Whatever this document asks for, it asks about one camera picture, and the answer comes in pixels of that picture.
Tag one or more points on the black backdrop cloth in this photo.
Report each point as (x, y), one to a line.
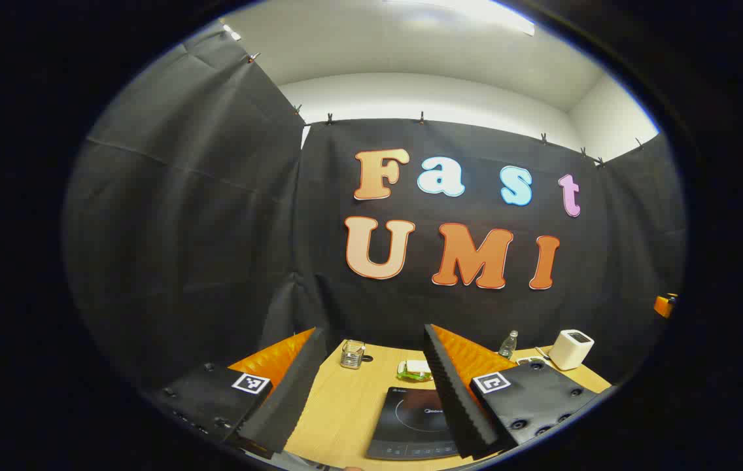
(214, 229)

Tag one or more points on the white sectioned tray of beans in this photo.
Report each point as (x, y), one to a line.
(532, 360)

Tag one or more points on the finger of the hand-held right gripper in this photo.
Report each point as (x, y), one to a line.
(663, 306)

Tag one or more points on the clear plastic water bottle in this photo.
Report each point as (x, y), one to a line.
(508, 345)

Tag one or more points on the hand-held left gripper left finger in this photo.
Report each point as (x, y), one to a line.
(286, 405)

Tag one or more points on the sandwich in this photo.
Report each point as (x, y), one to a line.
(417, 367)

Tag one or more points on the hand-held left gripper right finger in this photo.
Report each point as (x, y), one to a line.
(460, 405)

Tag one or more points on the row of backdrop clips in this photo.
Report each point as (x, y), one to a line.
(421, 118)

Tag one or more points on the white toaster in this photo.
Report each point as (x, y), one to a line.
(569, 351)

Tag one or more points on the black induction cooktop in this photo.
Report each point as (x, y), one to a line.
(411, 418)

